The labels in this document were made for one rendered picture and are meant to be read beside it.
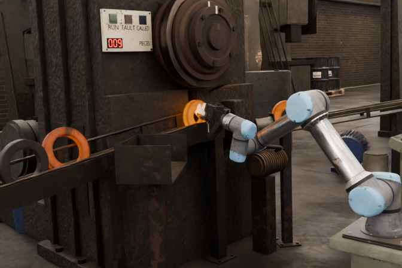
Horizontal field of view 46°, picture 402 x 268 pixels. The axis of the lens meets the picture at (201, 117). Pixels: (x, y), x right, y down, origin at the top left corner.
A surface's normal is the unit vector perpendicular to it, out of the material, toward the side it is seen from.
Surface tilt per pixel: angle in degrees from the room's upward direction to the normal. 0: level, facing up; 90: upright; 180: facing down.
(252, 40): 90
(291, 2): 92
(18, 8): 90
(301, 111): 85
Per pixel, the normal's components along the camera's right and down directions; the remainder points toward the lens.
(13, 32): -0.58, 0.11
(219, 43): 0.70, 0.06
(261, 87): -0.24, 0.12
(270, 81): 0.07, 0.11
